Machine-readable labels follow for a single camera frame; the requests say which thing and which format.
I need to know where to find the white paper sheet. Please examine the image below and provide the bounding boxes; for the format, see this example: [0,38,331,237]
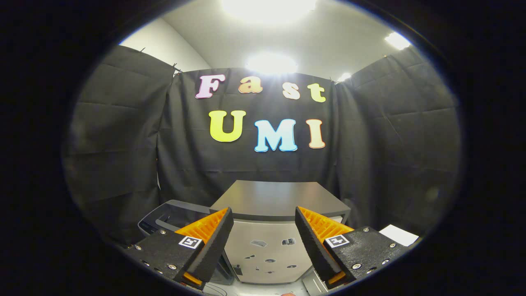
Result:
[378,224,420,247]

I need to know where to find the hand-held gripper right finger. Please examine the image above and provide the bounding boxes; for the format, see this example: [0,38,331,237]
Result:
[295,206,408,288]

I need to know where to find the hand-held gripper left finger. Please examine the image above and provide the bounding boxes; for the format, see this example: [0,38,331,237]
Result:
[125,207,234,289]

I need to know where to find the grey ribbed panel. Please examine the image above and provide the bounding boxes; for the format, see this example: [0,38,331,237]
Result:
[302,267,330,295]

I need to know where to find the grey washing machine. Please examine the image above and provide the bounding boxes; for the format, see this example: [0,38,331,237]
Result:
[138,199,235,286]

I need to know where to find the beige cabinet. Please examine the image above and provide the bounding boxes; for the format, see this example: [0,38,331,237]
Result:
[209,180,351,285]

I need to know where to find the large ceiling light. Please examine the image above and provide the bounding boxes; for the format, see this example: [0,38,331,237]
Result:
[221,0,317,26]

